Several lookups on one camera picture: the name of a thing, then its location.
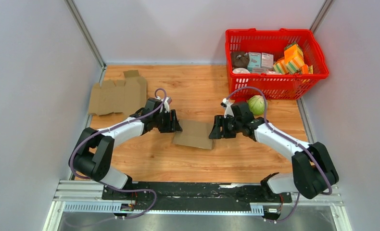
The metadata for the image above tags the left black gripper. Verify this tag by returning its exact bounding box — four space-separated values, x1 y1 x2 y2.
152 109 183 133

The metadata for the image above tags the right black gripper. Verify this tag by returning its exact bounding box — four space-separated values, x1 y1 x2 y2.
208 115 242 139

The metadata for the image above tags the brown cardboard paper box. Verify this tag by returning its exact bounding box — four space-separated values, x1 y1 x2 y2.
173 120 214 150

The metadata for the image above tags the cardboard sheet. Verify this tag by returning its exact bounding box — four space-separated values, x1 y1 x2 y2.
88 70 148 116

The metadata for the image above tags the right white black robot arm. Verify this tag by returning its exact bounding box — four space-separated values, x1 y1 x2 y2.
209 100 339 202

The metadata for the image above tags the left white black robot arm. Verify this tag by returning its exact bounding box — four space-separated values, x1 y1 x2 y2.
69 97 182 200

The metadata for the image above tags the green toy cabbage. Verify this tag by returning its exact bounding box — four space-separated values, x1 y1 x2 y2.
247 95 267 116

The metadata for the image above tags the white round lid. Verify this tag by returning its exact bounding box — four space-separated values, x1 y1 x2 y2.
232 68 250 74

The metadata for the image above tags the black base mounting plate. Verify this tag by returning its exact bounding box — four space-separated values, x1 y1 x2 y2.
102 181 292 212

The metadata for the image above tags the brown round toy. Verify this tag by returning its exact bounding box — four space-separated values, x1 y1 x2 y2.
230 51 250 69

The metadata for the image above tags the teal small carton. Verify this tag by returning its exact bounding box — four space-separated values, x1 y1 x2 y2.
247 52 262 72

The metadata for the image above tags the grey small carton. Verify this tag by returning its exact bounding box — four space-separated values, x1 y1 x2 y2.
261 52 274 70

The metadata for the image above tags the orange green striped sponge stack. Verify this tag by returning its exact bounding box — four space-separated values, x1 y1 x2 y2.
273 42 313 75

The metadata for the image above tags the red plastic shopping basket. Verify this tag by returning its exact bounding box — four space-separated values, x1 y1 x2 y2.
225 28 329 101

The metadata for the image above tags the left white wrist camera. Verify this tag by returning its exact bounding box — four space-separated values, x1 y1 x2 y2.
160 97 172 113

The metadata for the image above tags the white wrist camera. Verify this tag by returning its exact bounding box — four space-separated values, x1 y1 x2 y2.
160 97 172 113
220 98 234 118

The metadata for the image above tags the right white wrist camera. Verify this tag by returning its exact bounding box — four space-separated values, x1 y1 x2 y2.
220 98 234 118

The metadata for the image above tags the aluminium frame rail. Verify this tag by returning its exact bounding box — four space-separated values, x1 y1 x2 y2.
43 180 352 231

